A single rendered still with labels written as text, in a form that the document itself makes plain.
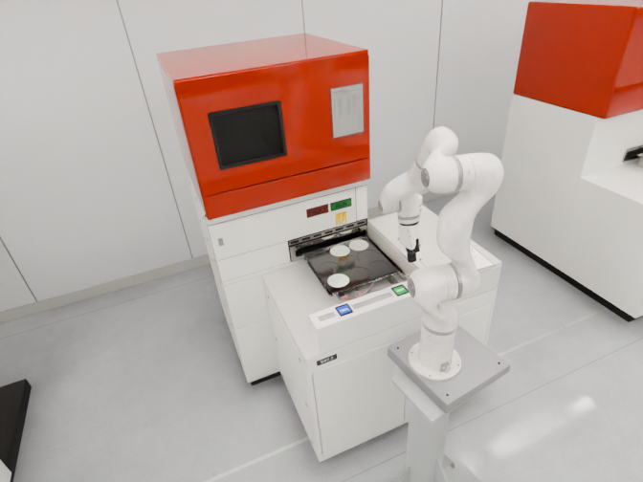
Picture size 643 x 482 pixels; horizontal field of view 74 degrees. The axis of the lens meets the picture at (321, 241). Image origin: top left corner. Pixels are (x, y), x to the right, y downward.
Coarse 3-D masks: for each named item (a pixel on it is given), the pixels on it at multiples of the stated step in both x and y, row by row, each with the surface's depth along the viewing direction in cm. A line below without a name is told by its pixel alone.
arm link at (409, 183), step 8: (416, 168) 139; (400, 176) 150; (408, 176) 147; (416, 176) 142; (392, 184) 151; (400, 184) 149; (408, 184) 147; (416, 184) 145; (384, 192) 154; (392, 192) 151; (400, 192) 149; (408, 192) 148; (416, 192) 149; (384, 200) 155; (392, 200) 152; (400, 200) 151; (384, 208) 158; (392, 208) 158
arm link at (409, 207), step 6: (408, 198) 158; (414, 198) 159; (402, 204) 159; (408, 204) 159; (414, 204) 160; (402, 210) 161; (408, 210) 160; (414, 210) 161; (402, 216) 162; (408, 216) 161; (414, 216) 161
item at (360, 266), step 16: (352, 240) 225; (320, 256) 215; (336, 256) 213; (352, 256) 213; (368, 256) 212; (384, 256) 210; (320, 272) 204; (336, 272) 203; (352, 272) 202; (368, 272) 201; (384, 272) 200; (336, 288) 193
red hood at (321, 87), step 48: (240, 48) 207; (288, 48) 197; (336, 48) 187; (192, 96) 160; (240, 96) 167; (288, 96) 174; (336, 96) 182; (192, 144) 169; (240, 144) 177; (288, 144) 185; (336, 144) 194; (240, 192) 187; (288, 192) 196
